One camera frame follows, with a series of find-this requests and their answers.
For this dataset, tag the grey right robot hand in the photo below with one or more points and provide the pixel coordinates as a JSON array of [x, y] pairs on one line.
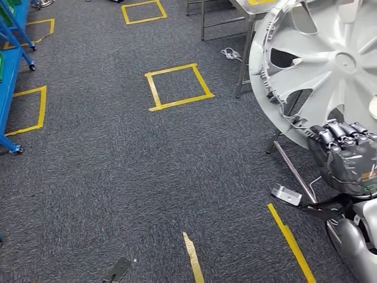
[[344, 164]]

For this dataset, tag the silver plastic wheel cover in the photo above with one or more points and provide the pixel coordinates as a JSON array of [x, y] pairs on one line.
[[323, 78]]

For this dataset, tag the yellow tape outline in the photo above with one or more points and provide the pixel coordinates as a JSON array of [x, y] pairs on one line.
[[262, 2]]

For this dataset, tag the stainless steel table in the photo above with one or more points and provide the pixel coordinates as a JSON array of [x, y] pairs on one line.
[[250, 8]]

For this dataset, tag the green plastic crate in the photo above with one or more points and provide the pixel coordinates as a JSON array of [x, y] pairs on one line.
[[6, 6]]

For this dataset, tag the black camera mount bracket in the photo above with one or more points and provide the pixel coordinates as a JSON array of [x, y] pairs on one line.
[[323, 209]]

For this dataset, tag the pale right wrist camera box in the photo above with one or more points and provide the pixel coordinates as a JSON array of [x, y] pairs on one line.
[[286, 195]]

